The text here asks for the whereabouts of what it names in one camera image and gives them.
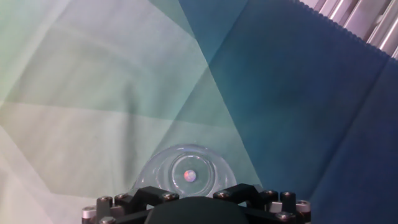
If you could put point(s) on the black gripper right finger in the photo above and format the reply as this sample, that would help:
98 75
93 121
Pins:
267 199

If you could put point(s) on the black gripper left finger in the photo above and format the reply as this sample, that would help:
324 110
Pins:
136 199

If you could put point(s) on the clear plastic cup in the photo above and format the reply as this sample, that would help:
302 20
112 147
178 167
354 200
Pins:
189 161

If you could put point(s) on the blue green white cloth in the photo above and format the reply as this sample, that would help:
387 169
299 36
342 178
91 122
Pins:
124 77

